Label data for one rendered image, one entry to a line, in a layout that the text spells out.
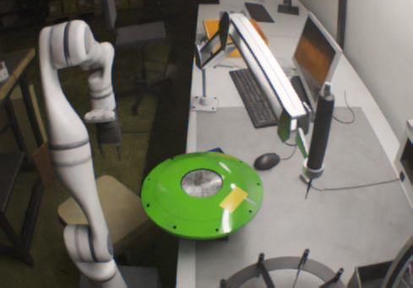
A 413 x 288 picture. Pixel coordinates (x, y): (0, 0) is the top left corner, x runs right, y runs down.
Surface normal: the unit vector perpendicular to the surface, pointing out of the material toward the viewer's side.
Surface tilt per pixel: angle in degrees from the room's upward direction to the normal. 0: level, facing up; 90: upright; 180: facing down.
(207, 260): 0
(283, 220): 0
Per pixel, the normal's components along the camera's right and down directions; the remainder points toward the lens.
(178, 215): -0.20, -0.56
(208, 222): 0.01, -0.51
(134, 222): -0.04, -0.80
